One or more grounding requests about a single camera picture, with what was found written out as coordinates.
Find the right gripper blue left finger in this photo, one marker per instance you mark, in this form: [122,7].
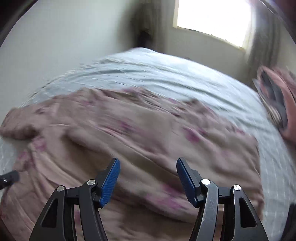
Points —
[106,181]

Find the pink folded pillow stack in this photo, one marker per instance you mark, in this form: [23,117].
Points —
[276,89]

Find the pink floral quilted jacket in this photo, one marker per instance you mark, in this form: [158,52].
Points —
[73,137]

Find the dark hanging clothes in corner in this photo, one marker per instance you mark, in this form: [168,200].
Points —
[148,25]

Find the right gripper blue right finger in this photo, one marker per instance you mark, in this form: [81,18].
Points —
[190,180]

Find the bright window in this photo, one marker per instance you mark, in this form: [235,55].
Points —
[229,21]

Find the grey checked bedspread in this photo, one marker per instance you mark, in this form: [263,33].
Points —
[183,79]

